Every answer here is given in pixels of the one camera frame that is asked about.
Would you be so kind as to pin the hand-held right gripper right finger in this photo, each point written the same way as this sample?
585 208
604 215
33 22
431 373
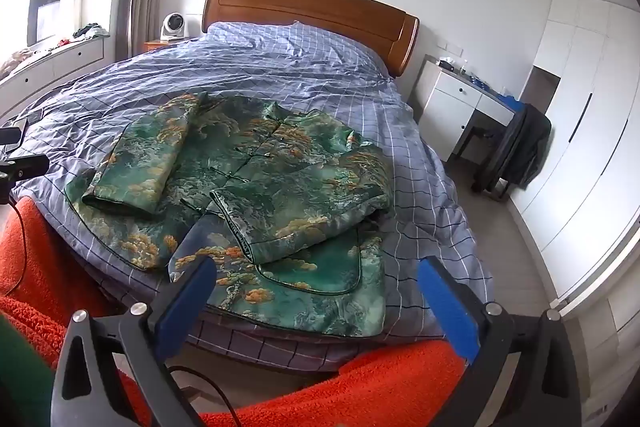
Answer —
445 307

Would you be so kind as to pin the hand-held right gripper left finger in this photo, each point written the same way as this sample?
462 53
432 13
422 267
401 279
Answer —
185 302

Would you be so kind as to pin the green printed jacket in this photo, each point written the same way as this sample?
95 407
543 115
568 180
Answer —
280 167

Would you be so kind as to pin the pile of clothes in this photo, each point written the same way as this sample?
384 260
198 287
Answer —
90 30

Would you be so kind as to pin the orange fleece cloth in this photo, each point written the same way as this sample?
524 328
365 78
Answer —
350 387

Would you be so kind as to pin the chair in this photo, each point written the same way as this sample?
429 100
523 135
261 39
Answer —
480 132

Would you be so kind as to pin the green cloth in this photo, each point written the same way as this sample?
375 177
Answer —
20 372

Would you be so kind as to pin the dark jacket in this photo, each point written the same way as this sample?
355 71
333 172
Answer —
525 142

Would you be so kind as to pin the white desk with drawers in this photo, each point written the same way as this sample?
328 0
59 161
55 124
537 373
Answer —
450 102

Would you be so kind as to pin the white wardrobe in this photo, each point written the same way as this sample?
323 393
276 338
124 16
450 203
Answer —
590 157

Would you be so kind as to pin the black device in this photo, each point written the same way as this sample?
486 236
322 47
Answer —
25 166

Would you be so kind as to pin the blue cloth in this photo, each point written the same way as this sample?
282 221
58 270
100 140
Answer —
505 99

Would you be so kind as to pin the small dark desk items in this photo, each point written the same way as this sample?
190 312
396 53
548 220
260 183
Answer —
447 66

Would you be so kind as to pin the wooden nightstand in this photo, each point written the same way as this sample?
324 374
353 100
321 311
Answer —
155 46

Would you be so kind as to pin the white window bench cabinet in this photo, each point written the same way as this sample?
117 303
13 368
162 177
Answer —
65 57

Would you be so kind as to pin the blue checked pillow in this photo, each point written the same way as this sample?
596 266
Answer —
240 32

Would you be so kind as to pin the white desk fan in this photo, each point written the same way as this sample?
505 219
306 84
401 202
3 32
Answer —
174 24

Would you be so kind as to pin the wooden headboard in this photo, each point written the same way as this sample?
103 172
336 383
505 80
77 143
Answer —
300 2

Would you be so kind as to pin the white wall socket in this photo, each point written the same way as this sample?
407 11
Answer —
448 48

